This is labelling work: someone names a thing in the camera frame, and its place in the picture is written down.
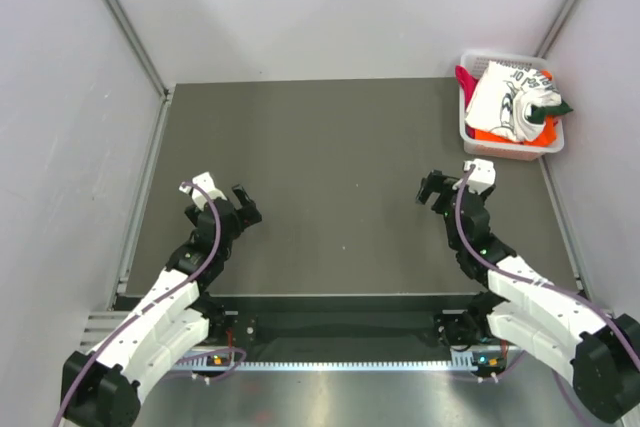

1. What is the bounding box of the white and green t-shirt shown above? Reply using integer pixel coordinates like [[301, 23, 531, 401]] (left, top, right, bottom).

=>
[[459, 61, 573, 147]]

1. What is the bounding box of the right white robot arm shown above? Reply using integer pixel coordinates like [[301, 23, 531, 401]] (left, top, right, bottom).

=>
[[416, 160, 639, 424]]

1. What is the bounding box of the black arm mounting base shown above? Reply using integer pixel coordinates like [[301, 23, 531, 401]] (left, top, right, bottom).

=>
[[198, 293, 498, 348]]

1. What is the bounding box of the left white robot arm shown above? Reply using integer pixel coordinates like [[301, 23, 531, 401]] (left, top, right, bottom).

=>
[[53, 173, 262, 426]]

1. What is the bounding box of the pink t-shirt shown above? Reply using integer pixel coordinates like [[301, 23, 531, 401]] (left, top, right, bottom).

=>
[[454, 65, 479, 109]]

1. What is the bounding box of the orange t-shirt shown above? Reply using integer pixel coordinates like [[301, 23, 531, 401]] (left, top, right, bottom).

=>
[[465, 62, 562, 143]]

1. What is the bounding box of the white plastic laundry basket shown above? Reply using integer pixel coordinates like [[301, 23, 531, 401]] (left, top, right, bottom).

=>
[[455, 50, 570, 161]]

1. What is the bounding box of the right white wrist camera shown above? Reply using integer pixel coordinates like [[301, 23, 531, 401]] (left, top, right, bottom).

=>
[[463, 158, 496, 194]]

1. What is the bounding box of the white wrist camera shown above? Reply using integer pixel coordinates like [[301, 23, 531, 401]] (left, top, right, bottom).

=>
[[463, 158, 496, 194], [179, 171, 227, 210]]

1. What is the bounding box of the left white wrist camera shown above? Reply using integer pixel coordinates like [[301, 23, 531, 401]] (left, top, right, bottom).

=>
[[179, 171, 227, 210]]

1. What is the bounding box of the grey slotted cable duct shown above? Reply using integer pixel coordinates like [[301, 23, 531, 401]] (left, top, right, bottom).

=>
[[169, 350, 506, 373]]

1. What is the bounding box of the left aluminium frame post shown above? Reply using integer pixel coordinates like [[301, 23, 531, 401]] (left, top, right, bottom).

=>
[[102, 0, 170, 99]]

